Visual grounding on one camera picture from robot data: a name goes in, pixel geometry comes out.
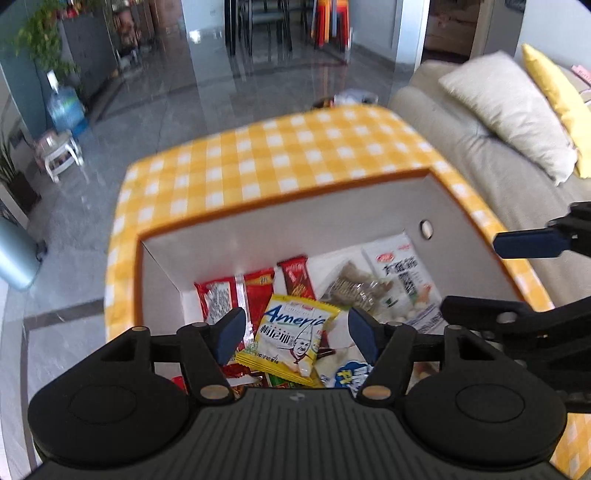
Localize yellow cushion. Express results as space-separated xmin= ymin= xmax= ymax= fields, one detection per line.
xmin=522 ymin=44 xmax=591 ymax=179

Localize grey trash can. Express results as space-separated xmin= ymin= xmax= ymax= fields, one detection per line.
xmin=0 ymin=215 xmax=48 ymax=291

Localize grey cabinet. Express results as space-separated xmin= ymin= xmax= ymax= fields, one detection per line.
xmin=60 ymin=0 xmax=141 ymax=108

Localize yellow checkered tablecloth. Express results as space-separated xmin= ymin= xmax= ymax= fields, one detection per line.
xmin=105 ymin=105 xmax=591 ymax=480

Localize green leafy plant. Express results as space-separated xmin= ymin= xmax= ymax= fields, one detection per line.
xmin=13 ymin=0 xmax=83 ymax=80

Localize beige cushion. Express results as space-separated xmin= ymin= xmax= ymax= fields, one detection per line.
xmin=438 ymin=51 xmax=579 ymax=186

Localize white bread packet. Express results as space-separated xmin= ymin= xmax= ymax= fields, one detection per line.
xmin=318 ymin=346 xmax=376 ymax=398

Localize beige sofa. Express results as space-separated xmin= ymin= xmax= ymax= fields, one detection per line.
xmin=390 ymin=60 xmax=591 ymax=324

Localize red snack packet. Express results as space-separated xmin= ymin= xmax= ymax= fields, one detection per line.
xmin=195 ymin=268 xmax=278 ymax=334

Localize large white snack packet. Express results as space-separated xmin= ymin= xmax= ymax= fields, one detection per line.
xmin=362 ymin=232 xmax=447 ymax=334

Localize orange stacked stools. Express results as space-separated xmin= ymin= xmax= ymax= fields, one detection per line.
xmin=311 ymin=0 xmax=355 ymax=50

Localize clear packet brown snack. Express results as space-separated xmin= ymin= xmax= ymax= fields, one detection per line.
xmin=318 ymin=261 xmax=394 ymax=320

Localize small red packet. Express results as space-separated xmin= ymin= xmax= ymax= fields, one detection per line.
xmin=172 ymin=361 xmax=260 ymax=398

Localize dark dining chairs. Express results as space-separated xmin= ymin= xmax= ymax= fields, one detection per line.
xmin=225 ymin=0 xmax=306 ymax=57

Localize orange cardboard box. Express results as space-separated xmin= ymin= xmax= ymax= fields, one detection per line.
xmin=136 ymin=168 xmax=555 ymax=402

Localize small white stool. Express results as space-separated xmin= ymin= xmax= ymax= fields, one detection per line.
xmin=34 ymin=129 xmax=86 ymax=184

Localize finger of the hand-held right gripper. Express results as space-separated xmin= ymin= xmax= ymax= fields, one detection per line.
xmin=492 ymin=202 xmax=591 ymax=260
xmin=441 ymin=295 xmax=591 ymax=341

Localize white plastic bag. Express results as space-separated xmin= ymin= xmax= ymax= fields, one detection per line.
xmin=332 ymin=90 xmax=380 ymax=108

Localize blue water jug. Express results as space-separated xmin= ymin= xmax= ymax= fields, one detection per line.
xmin=46 ymin=71 xmax=88 ymax=138

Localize yellow white snack packet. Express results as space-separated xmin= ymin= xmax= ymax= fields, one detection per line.
xmin=235 ymin=294 xmax=341 ymax=387

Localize potted long-leaf plant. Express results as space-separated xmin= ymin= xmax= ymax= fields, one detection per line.
xmin=0 ymin=134 xmax=43 ymax=214

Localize brown red stick packet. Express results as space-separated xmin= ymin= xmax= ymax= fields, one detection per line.
xmin=277 ymin=255 xmax=320 ymax=302

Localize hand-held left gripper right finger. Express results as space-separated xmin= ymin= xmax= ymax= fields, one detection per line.
xmin=347 ymin=305 xmax=502 ymax=403

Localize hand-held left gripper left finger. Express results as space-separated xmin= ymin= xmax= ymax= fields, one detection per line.
xmin=99 ymin=307 xmax=247 ymax=403

